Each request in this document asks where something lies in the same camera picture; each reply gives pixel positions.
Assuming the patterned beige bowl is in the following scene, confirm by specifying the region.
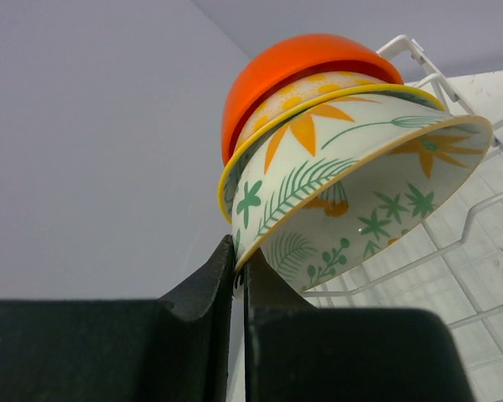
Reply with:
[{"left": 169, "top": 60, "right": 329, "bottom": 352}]
[{"left": 225, "top": 91, "right": 493, "bottom": 292}]

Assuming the white wire dish rack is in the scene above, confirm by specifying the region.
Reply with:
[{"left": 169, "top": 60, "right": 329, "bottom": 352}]
[{"left": 308, "top": 35, "right": 503, "bottom": 401}]

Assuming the back orange bowl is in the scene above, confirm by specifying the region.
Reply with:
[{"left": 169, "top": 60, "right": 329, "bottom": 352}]
[{"left": 220, "top": 33, "right": 403, "bottom": 164}]

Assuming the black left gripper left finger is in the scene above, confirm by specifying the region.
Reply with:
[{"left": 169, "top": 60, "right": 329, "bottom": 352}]
[{"left": 0, "top": 236, "right": 234, "bottom": 401}]

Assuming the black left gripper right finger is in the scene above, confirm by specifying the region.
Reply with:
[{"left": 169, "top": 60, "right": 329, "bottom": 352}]
[{"left": 242, "top": 251, "right": 474, "bottom": 402}]

